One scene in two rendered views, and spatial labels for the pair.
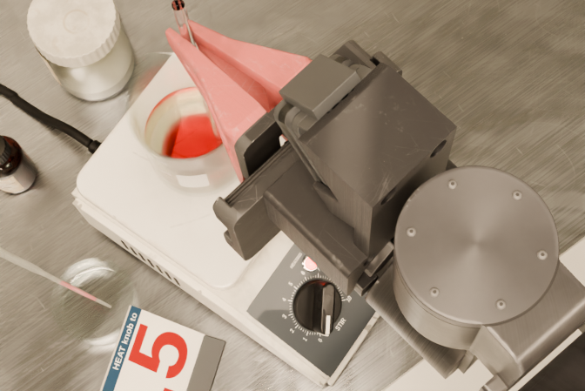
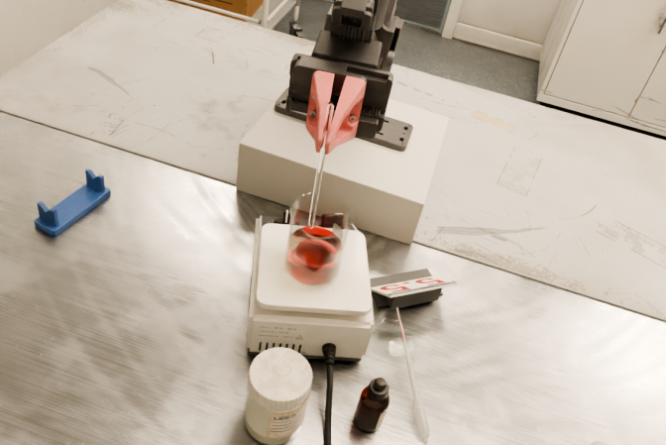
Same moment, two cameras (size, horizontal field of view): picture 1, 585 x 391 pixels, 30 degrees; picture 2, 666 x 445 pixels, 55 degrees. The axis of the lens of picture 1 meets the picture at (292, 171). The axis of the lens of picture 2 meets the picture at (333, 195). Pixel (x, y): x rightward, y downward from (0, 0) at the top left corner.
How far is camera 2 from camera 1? 69 cm
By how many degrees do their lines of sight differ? 64
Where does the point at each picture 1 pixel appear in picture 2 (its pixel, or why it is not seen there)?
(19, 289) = (418, 377)
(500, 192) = not seen: outside the picture
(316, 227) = (375, 52)
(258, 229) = (377, 99)
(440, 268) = not seen: outside the picture
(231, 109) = (353, 87)
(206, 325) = not seen: hidden behind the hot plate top
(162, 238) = (362, 263)
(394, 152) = not seen: outside the picture
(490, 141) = (194, 228)
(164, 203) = (347, 270)
